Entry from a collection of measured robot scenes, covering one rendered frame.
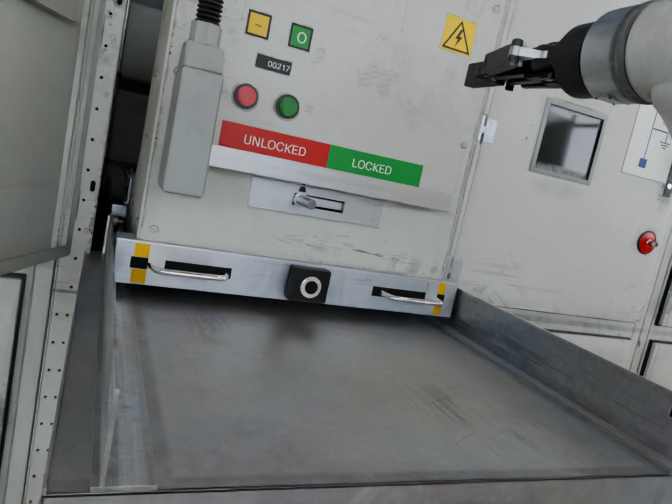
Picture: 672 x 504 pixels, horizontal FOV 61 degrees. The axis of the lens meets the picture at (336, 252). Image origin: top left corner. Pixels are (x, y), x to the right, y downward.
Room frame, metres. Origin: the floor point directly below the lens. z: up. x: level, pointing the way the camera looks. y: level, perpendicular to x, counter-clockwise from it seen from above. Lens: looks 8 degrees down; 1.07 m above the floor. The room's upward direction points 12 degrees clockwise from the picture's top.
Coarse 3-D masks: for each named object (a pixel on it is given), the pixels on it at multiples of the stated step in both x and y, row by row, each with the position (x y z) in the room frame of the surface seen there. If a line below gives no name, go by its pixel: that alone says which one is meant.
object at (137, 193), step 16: (176, 0) 0.75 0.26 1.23; (160, 32) 0.91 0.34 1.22; (160, 48) 0.86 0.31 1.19; (496, 48) 0.94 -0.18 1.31; (160, 64) 0.81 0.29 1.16; (160, 80) 0.76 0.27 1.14; (160, 96) 0.75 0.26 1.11; (144, 128) 0.93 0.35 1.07; (144, 144) 0.88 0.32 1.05; (144, 160) 0.82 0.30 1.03; (144, 176) 0.78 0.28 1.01; (144, 192) 0.75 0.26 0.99; (128, 208) 1.03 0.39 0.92; (320, 208) 0.87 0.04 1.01
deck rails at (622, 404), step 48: (480, 336) 0.87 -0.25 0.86; (528, 336) 0.78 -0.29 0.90; (96, 384) 0.46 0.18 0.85; (528, 384) 0.72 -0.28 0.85; (576, 384) 0.69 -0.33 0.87; (624, 384) 0.63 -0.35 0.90; (96, 432) 0.38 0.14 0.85; (144, 432) 0.40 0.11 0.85; (624, 432) 0.61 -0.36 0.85; (96, 480) 0.33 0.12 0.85; (144, 480) 0.34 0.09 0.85
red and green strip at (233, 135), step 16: (224, 128) 0.78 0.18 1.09; (240, 128) 0.79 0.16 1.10; (256, 128) 0.80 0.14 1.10; (224, 144) 0.78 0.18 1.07; (240, 144) 0.79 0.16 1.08; (256, 144) 0.80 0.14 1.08; (272, 144) 0.81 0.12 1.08; (288, 144) 0.82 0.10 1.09; (304, 144) 0.83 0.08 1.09; (320, 144) 0.84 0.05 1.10; (304, 160) 0.83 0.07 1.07; (320, 160) 0.84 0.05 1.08; (336, 160) 0.85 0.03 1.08; (352, 160) 0.86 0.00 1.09; (368, 160) 0.87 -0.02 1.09; (384, 160) 0.88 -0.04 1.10; (400, 160) 0.89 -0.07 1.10; (368, 176) 0.87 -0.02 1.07; (384, 176) 0.88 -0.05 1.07; (400, 176) 0.89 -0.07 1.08; (416, 176) 0.90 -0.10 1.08
